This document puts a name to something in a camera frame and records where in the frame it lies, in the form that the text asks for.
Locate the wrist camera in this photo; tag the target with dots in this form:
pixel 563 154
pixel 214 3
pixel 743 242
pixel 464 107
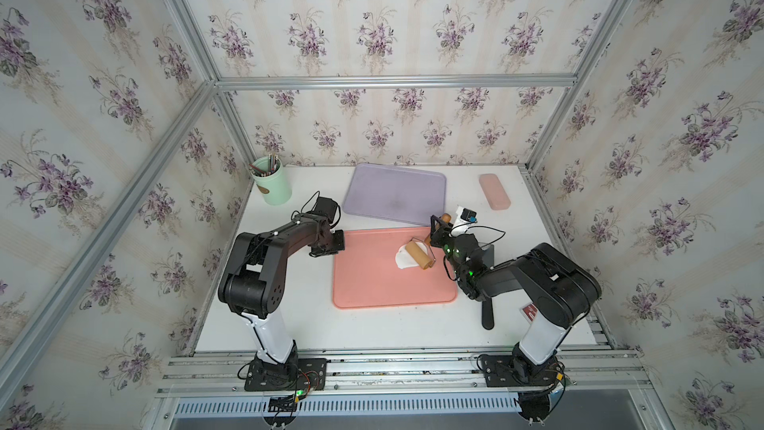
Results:
pixel 465 219
pixel 327 208

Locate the aluminium frame rail front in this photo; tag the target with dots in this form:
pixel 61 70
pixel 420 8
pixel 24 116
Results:
pixel 407 371

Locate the white dough piece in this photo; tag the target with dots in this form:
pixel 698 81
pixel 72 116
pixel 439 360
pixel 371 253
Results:
pixel 404 260

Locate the pink plastic tray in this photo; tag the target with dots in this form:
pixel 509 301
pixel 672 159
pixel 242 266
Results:
pixel 365 274

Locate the wooden dough roller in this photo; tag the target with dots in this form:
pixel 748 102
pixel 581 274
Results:
pixel 420 249

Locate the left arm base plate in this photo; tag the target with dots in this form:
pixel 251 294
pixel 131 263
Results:
pixel 302 376

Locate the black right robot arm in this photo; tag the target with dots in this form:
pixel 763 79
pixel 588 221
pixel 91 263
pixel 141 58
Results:
pixel 562 292

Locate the green utensil cup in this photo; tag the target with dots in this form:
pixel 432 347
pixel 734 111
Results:
pixel 271 179

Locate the black handled metal scraper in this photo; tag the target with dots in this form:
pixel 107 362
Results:
pixel 487 313

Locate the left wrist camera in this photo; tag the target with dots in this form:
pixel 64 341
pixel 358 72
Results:
pixel 327 208

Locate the purple plastic tray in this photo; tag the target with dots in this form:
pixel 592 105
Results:
pixel 399 194

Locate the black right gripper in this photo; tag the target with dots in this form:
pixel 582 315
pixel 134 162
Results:
pixel 442 233

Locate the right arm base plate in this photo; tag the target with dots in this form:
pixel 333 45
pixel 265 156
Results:
pixel 515 371

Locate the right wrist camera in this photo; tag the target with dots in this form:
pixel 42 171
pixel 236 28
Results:
pixel 465 219

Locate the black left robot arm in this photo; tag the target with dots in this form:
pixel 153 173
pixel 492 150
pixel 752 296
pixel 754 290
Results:
pixel 253 284

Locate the red card packet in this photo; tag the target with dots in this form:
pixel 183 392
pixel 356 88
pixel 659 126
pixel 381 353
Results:
pixel 530 312

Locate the pink rectangular case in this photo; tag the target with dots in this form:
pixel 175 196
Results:
pixel 495 194

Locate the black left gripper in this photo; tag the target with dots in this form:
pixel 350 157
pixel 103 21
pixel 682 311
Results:
pixel 339 245

